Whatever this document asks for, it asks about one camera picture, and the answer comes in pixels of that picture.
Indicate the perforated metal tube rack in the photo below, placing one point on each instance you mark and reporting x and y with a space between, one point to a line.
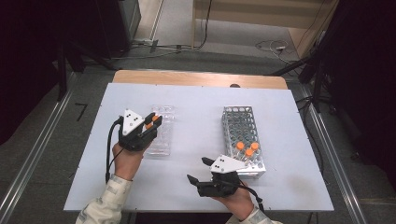
239 127

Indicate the clear plastic tube rack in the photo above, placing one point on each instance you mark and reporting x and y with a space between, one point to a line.
166 133

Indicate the person's left hand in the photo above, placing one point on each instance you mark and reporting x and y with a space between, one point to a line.
127 161

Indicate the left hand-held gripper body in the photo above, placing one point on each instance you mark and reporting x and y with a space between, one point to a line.
134 137

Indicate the metal floor rail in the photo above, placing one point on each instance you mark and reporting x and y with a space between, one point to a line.
38 146
325 137

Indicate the white board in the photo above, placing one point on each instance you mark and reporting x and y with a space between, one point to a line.
193 102

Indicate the person's right hand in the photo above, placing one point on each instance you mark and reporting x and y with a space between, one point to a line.
239 203

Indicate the dark curtain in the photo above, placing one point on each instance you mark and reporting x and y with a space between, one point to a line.
367 77
25 62

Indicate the pale wooden shelf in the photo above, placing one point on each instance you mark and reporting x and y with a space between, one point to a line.
249 20

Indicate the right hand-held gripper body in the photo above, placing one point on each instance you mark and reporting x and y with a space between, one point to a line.
222 186

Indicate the black cabinet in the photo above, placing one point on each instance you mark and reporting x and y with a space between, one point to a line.
115 25

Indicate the wooden table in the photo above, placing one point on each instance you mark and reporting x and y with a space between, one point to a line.
186 79

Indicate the black metal stand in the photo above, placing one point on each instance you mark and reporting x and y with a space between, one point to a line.
62 77
317 90

